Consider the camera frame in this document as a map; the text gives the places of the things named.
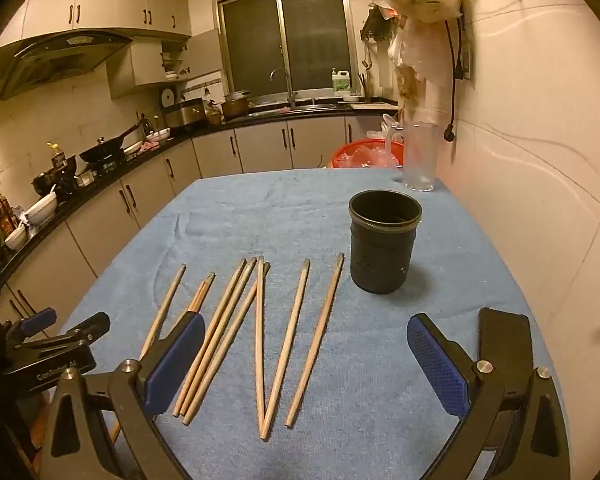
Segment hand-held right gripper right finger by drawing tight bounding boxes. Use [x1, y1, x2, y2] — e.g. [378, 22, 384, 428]
[406, 307, 571, 480]

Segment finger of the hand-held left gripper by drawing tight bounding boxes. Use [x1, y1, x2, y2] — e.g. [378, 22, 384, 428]
[5, 308, 58, 348]
[10, 312, 112, 366]

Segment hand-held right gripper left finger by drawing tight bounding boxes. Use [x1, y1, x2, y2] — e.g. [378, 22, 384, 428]
[40, 312, 207, 480]

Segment bunch of wooden chopsticks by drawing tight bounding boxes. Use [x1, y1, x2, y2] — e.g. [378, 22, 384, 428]
[139, 254, 346, 442]

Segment black utensil cup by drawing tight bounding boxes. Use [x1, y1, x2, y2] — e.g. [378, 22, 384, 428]
[348, 189, 424, 294]

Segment blue towel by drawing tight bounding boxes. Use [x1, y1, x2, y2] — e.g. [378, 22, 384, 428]
[55, 167, 571, 480]

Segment small white bowl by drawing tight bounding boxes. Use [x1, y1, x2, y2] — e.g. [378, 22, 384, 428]
[5, 222, 29, 250]

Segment large white bowl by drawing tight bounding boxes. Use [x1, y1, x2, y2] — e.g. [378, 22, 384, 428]
[22, 191, 59, 224]

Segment black pot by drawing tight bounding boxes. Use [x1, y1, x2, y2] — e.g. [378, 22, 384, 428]
[32, 170, 79, 197]

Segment black wok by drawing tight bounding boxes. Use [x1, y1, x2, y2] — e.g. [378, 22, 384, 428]
[79, 122, 146, 164]

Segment frosted glass mug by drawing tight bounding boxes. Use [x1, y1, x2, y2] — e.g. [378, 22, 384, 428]
[382, 120, 440, 192]

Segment clear plastic bag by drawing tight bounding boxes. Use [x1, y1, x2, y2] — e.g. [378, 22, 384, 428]
[337, 142, 402, 169]

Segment red plastic basket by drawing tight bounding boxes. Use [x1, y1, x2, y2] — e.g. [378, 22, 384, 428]
[331, 137, 406, 170]

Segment lower kitchen cabinets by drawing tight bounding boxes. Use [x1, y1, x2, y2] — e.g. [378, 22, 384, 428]
[0, 115, 400, 333]

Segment kitchen cabinets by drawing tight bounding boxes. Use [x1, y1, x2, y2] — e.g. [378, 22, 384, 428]
[0, 0, 193, 52]
[0, 115, 400, 333]

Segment brown cooking pot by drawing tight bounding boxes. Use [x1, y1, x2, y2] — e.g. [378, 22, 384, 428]
[222, 91, 254, 121]

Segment range hood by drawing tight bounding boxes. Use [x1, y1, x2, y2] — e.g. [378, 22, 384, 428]
[0, 30, 137, 102]

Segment steel sink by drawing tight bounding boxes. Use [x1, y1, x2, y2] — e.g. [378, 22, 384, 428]
[260, 101, 339, 114]

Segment white hanging plastic bags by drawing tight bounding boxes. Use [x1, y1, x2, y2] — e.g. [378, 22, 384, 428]
[387, 10, 456, 111]

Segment metal faucet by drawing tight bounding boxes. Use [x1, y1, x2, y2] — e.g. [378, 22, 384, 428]
[270, 68, 299, 110]

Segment upper kitchen cabinets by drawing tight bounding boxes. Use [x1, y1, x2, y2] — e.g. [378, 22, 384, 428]
[0, 0, 193, 52]

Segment kitchen window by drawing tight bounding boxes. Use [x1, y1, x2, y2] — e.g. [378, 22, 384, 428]
[214, 0, 359, 99]

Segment black power cable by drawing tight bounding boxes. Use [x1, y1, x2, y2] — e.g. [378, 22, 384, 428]
[442, 19, 468, 143]

